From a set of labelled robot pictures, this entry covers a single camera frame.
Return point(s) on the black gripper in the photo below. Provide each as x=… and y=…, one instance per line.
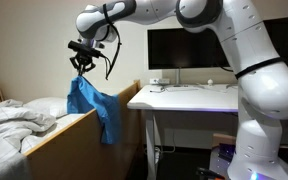
x=83, y=60

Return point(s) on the blue shirt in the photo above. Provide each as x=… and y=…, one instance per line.
x=107, y=116

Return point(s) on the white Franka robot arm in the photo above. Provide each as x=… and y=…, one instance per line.
x=260, y=100

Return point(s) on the white bed pillow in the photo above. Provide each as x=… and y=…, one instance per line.
x=47, y=106

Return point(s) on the wooden bed footboard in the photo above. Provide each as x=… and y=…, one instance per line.
x=70, y=150

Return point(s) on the white mattress sheet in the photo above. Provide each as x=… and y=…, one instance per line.
x=50, y=131

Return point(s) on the white crumpled duvet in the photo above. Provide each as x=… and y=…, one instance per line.
x=10, y=123

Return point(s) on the black desk monitor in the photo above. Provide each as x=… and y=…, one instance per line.
x=184, y=50

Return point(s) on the white desk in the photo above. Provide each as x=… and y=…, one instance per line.
x=184, y=100

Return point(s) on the small white figurine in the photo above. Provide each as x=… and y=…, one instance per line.
x=210, y=82

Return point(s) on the grey towel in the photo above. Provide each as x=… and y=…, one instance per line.
x=7, y=170

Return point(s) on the brown cardboard box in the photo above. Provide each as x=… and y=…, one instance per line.
x=224, y=139

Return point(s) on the black red clamp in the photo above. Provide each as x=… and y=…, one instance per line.
x=209, y=173

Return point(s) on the large black screen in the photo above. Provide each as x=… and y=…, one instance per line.
x=277, y=36

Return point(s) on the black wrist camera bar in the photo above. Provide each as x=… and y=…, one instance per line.
x=84, y=49

